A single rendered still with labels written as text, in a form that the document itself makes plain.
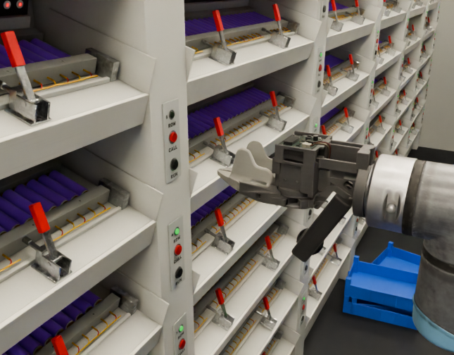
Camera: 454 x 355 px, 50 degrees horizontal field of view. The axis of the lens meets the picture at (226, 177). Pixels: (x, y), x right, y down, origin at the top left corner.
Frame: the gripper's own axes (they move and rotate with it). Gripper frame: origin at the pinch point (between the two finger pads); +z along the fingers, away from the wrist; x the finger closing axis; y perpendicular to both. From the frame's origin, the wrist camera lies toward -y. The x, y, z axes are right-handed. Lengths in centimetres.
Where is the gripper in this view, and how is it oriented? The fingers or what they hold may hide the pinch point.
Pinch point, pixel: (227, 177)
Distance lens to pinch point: 69.8
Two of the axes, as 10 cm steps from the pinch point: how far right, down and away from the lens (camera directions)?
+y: 0.0, -9.3, -3.7
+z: -8.8, -1.7, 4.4
